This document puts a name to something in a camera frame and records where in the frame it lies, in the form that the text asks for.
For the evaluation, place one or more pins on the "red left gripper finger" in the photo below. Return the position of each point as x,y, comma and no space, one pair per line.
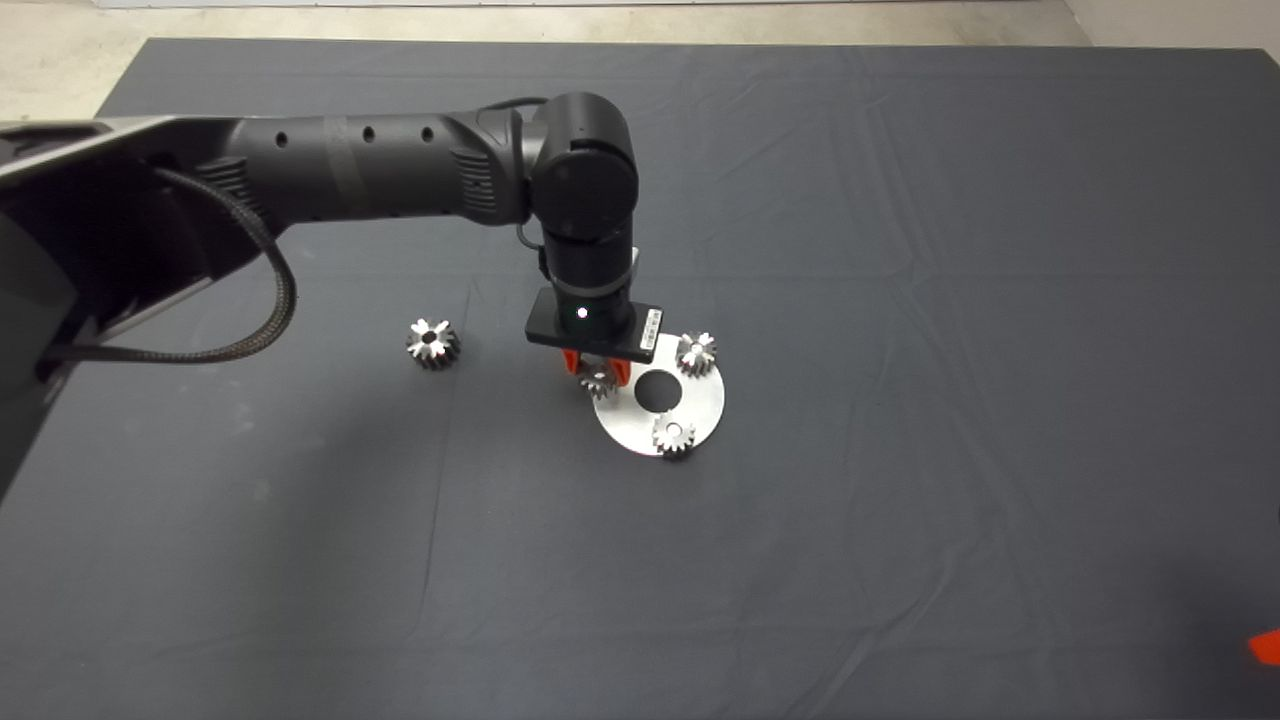
570,361
621,374

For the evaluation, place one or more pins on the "steel gear on plate peg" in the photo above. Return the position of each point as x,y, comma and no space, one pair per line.
696,354
674,436

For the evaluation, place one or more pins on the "larger steel gear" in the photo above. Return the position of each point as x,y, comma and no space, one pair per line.
432,344

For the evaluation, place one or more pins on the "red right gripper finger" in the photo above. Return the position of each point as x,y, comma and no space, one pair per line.
1266,648

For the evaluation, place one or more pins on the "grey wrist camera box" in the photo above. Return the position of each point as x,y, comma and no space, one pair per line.
634,260

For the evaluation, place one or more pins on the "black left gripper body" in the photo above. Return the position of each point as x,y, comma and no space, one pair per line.
585,320

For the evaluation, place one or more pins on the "dark grey table cloth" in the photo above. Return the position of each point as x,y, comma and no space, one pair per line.
900,400

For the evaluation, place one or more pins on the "smaller steel gear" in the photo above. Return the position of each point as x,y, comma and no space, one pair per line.
598,384

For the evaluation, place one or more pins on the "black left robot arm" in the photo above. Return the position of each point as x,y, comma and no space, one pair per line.
380,160

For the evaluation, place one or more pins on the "round metal plate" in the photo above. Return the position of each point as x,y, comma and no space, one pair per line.
700,405

